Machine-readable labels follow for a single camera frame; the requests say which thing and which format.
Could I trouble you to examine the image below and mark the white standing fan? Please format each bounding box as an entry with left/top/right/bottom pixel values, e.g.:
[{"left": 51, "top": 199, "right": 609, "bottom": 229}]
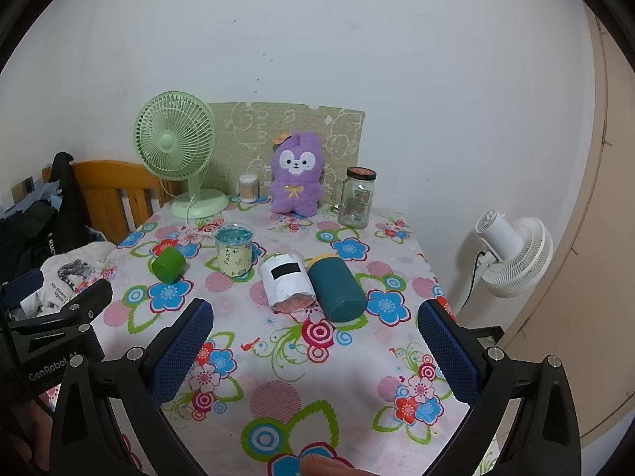
[{"left": 461, "top": 209, "right": 554, "bottom": 308}]

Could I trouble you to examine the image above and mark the white cup with black patch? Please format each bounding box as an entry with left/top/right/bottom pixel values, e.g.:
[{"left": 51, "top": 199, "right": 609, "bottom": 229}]
[{"left": 259, "top": 252, "right": 317, "bottom": 312}]

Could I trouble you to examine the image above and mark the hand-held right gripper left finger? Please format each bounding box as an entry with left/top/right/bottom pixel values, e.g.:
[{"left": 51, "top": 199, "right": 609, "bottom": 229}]
[{"left": 50, "top": 299, "right": 215, "bottom": 476}]

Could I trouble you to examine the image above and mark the white printed cloth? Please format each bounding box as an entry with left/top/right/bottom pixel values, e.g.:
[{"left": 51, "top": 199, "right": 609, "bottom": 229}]
[{"left": 37, "top": 243, "right": 117, "bottom": 315}]

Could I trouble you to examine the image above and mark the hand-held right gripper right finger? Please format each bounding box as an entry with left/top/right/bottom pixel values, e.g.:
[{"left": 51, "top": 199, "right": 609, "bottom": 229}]
[{"left": 418, "top": 299, "right": 582, "bottom": 476}]

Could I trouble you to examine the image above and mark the floral tablecloth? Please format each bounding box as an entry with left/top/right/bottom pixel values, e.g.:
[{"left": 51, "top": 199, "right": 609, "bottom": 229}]
[{"left": 40, "top": 198, "right": 477, "bottom": 476}]

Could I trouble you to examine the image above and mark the beige wooden door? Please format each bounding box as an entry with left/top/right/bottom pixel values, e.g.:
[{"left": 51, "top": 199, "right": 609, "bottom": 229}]
[{"left": 491, "top": 5, "right": 635, "bottom": 457}]

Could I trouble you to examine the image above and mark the cotton swab container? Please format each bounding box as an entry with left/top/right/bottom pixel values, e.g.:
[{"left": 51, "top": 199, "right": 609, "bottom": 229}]
[{"left": 239, "top": 173, "right": 261, "bottom": 203}]

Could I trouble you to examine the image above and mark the glass jar with lid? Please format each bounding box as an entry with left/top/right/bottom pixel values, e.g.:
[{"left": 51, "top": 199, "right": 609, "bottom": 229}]
[{"left": 338, "top": 167, "right": 377, "bottom": 229}]

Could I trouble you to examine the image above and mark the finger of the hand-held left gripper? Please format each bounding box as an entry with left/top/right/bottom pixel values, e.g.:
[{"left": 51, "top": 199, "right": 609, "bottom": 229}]
[
  {"left": 0, "top": 268, "right": 44, "bottom": 309},
  {"left": 60, "top": 278, "right": 114, "bottom": 327}
]

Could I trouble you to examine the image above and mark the green desk fan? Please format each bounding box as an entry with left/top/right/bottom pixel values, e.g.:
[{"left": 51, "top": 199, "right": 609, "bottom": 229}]
[{"left": 134, "top": 90, "right": 230, "bottom": 219}]

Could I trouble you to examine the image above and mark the black garment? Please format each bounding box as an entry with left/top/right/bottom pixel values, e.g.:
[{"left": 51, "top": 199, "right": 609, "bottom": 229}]
[{"left": 0, "top": 153, "right": 90, "bottom": 283}]

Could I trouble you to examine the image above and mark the clear cup with yellow label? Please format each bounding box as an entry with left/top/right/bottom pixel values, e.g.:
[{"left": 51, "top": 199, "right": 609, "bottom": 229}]
[{"left": 214, "top": 225, "right": 255, "bottom": 277}]

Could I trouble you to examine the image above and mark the dark teal cup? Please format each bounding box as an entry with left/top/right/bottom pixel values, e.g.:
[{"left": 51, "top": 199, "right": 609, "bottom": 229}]
[{"left": 308, "top": 254, "right": 368, "bottom": 322}]

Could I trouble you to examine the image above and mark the black fan cable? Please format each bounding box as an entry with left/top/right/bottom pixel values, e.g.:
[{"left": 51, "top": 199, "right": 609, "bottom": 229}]
[{"left": 454, "top": 250, "right": 484, "bottom": 315}]

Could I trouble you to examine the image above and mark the green patterned wall mat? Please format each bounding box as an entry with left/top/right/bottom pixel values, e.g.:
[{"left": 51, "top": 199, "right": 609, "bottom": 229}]
[{"left": 207, "top": 102, "right": 367, "bottom": 205}]

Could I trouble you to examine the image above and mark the purple plush toy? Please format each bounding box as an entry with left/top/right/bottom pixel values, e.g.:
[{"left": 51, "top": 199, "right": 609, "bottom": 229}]
[{"left": 269, "top": 131, "right": 327, "bottom": 218}]

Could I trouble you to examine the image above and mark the person's left forearm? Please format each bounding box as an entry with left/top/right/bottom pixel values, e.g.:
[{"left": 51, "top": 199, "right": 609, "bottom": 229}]
[{"left": 0, "top": 397, "right": 50, "bottom": 476}]

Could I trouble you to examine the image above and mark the small green cup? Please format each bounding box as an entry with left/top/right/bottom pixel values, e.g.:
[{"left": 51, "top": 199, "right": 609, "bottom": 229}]
[{"left": 152, "top": 248, "right": 187, "bottom": 283}]

